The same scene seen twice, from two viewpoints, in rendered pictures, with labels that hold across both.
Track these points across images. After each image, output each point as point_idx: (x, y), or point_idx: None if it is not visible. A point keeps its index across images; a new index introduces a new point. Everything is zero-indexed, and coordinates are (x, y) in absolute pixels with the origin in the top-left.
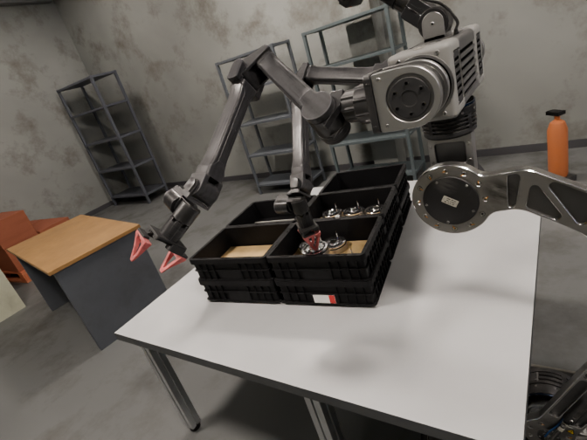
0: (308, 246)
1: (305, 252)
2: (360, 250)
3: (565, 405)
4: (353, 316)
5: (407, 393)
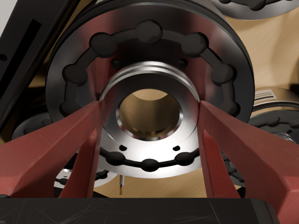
0: (183, 85)
1: (126, 28)
2: (169, 180)
3: None
4: (6, 22)
5: None
